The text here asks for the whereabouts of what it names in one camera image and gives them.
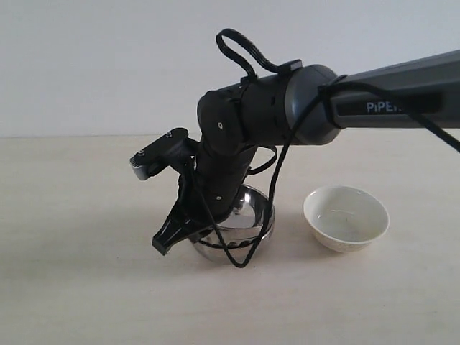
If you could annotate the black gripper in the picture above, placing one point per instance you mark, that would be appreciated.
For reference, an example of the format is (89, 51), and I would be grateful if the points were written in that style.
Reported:
(211, 192)

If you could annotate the smooth steel bowl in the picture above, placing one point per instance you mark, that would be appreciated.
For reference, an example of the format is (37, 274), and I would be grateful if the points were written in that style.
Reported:
(238, 240)

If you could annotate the dimpled steel bowl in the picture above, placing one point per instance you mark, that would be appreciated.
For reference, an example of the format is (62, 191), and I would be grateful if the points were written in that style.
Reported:
(248, 209)

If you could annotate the white ceramic bowl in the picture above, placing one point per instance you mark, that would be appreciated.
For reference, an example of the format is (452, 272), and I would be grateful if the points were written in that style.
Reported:
(345, 219)

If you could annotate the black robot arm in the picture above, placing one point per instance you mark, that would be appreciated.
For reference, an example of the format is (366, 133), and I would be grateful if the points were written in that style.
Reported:
(296, 105)

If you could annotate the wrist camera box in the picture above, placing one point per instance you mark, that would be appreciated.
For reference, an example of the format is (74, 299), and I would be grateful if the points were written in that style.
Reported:
(173, 149)

